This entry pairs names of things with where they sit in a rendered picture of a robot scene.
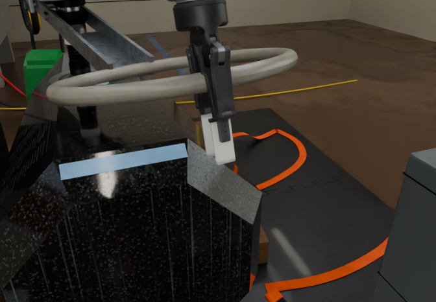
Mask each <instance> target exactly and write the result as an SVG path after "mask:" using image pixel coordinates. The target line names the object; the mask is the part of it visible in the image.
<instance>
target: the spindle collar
mask: <svg viewBox="0 0 436 302"><path fill-rule="evenodd" d="M53 11H54V12H55V13H56V14H57V15H59V16H60V17H61V18H62V19H63V20H64V21H65V22H66V23H67V24H68V25H70V26H71V27H72V28H73V29H74V30H76V31H77V32H78V33H79V34H82V33H87V31H86V21H87V16H86V11H85V10H84V9H83V8H80V6H78V7H71V8H59V10H57V11H56V10H53Z"/></svg>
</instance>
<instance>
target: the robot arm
mask: <svg viewBox="0 0 436 302"><path fill-rule="evenodd" d="M168 1H172V2H176V5H174V8H173V14H174V18H175V26H176V30H177V31H179V32H185V31H189V33H190V45H189V48H186V56H187V59H188V63H189V70H190V74H193V73H201V74H202V75H204V77H205V81H206V87H207V91H208V92H205V93H198V94H194V98H195V107H196V108H197V109H199V112H200V114H201V121H202V130H203V134H204V143H205V147H206V156H207V157H213V156H215V162H216V164H217V165H222V164H225V163H229V162H233V161H235V160H236V158H235V152H234V142H233V137H232V127H231V122H230V119H231V117H234V116H235V115H236V112H235V106H234V94H233V87H232V75H231V68H230V46H229V45H225V46H223V44H222V42H221V38H220V35H219V31H218V30H217V27H222V26H225V25H227V24H228V14H227V8H226V1H225V0H168Z"/></svg>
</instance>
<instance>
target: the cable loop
mask: <svg viewBox="0 0 436 302"><path fill-rule="evenodd" d="M19 5H20V9H21V13H22V16H23V20H24V23H25V26H26V28H27V30H28V31H29V32H30V33H31V34H34V35H37V34H38V33H39V31H40V29H41V24H40V16H39V13H37V11H35V13H31V12H29V11H28V10H25V8H24V6H23V0H19Z"/></svg>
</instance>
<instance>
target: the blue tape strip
mask: <svg viewBox="0 0 436 302"><path fill-rule="evenodd" d="M183 157H188V154H187V151H186V146H185V143H182V144H177V145H170V146H163V147H159V148H152V149H147V150H140V151H136V152H129V153H125V154H118V155H113V156H106V157H99V158H95V159H88V160H84V161H76V162H72V163H65V164H61V165H59V169H60V177H61V180H66V179H71V178H77V177H81V176H88V175H92V174H98V173H102V172H109V171H113V170H119V169H124V168H130V167H136V166H141V165H148V164H151V163H158V162H162V161H169V160H173V159H179V158H183Z"/></svg>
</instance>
